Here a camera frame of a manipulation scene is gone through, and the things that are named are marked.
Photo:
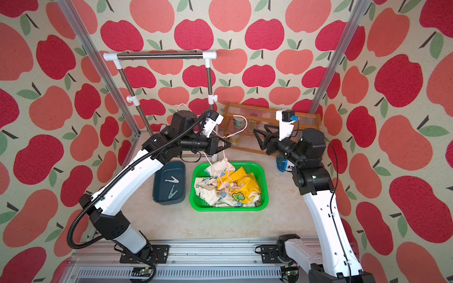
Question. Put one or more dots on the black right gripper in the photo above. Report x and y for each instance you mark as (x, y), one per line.
(273, 141)

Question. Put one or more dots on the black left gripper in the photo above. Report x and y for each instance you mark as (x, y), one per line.
(214, 146)

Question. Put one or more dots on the yellow dinosaur kids jacket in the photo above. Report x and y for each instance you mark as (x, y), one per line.
(227, 186)

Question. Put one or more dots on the white clothespin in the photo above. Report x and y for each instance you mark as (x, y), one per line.
(172, 180)

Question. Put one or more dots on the light blue clothespin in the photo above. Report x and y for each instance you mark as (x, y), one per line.
(172, 193)

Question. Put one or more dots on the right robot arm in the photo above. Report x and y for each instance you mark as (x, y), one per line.
(338, 262)

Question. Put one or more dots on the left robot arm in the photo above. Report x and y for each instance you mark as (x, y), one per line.
(104, 207)

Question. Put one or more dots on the small glass jar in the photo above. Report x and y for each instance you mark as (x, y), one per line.
(251, 126)

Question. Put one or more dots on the yellow labelled tin can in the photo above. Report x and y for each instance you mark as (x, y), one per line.
(235, 139)

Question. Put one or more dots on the white cup with label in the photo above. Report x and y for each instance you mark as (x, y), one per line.
(239, 122)

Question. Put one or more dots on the wooden shelf rack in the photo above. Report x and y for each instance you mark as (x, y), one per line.
(263, 116)

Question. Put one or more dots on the green plastic basket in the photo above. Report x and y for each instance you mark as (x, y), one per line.
(201, 206)

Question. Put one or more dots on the blue lidded container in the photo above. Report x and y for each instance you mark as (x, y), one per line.
(283, 164)

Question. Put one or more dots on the dark blue plastic tray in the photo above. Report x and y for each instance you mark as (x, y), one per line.
(161, 188)

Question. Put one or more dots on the white and steel clothes rack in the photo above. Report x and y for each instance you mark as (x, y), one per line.
(166, 56)

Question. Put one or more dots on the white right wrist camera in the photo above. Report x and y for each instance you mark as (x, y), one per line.
(285, 119)

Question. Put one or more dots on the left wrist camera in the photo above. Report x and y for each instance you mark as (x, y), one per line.
(212, 120)

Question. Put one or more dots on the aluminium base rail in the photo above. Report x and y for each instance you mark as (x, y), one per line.
(233, 260)

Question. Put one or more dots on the aluminium frame post left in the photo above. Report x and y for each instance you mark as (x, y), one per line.
(86, 42)

